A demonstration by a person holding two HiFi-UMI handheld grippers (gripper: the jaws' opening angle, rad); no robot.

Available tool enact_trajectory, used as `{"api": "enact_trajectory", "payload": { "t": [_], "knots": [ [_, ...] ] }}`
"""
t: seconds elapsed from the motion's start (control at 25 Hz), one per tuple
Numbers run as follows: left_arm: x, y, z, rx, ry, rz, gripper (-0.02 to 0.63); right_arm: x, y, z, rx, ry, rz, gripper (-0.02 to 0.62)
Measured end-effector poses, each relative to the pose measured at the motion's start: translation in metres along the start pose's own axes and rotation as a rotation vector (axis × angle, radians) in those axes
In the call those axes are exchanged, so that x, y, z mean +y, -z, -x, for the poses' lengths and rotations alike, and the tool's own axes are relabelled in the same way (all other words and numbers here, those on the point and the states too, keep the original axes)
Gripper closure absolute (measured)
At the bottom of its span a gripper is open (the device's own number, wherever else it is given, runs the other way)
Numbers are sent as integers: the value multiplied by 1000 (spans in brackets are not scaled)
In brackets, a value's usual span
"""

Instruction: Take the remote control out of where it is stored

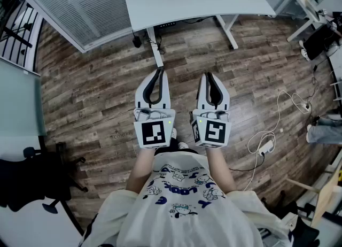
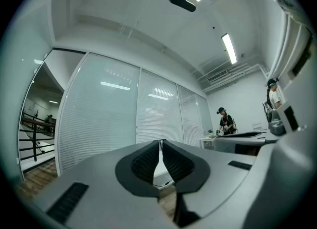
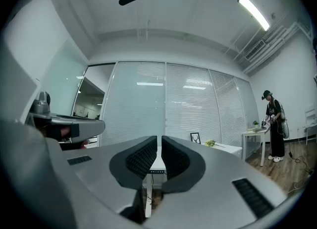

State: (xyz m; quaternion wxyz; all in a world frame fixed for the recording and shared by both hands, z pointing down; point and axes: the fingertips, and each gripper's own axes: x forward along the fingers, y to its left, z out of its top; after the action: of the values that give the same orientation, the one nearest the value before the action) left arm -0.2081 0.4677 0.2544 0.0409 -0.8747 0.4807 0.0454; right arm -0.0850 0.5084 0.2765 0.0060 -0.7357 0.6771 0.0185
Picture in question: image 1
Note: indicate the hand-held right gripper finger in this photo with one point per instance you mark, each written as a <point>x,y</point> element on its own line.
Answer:
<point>203,93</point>
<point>224,101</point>

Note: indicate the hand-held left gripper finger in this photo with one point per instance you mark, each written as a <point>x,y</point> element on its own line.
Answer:
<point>165,93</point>
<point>140,96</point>

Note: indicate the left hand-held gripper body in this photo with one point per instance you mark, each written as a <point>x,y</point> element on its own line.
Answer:
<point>153,133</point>

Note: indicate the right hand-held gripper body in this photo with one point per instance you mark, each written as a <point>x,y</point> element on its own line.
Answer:
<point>213,132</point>

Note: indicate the person's left forearm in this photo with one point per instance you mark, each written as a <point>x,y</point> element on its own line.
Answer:
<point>140,168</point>

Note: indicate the person's right forearm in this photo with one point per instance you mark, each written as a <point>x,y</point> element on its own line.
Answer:
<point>220,171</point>

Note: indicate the person's white shoe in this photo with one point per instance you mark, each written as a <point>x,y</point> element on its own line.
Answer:
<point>183,145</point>
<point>174,133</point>

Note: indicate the person's black trousers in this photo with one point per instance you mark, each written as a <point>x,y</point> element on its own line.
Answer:
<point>319,41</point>
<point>169,147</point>

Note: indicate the white desk leg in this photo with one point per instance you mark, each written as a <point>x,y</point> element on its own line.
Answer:
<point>228,32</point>
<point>156,48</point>

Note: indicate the white power strip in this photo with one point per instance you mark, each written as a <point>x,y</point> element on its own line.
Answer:
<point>265,147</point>

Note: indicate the black power adapter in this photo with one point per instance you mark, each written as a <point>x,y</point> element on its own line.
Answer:
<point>136,41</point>

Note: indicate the white printed t-shirt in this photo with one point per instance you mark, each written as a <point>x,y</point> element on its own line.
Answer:
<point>187,208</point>

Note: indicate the small white power socket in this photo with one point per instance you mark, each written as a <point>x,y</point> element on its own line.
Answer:
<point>307,107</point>

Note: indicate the green glass panel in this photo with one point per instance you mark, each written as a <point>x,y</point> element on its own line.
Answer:
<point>18,101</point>

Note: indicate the white side table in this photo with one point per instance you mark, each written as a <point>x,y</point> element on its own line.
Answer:
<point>307,8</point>

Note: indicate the light wooden board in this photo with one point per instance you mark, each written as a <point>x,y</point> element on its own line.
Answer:
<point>324,200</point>

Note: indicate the black office chair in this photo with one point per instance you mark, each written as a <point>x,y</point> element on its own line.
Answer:
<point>29,176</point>

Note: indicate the black metal railing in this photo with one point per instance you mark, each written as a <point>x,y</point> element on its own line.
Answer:
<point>18,32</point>

